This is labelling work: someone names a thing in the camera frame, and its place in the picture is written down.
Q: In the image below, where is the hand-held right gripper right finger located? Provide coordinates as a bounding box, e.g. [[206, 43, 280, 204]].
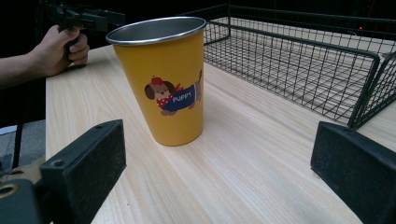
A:
[[310, 120, 396, 224]]

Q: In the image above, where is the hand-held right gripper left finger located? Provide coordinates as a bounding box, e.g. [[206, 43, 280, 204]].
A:
[[39, 119, 127, 224]]

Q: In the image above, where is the yellow metal cup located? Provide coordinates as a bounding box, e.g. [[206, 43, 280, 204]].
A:
[[105, 16, 207, 147]]

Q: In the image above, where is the black wire basket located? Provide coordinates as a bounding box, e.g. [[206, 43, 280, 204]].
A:
[[176, 3, 396, 131]]

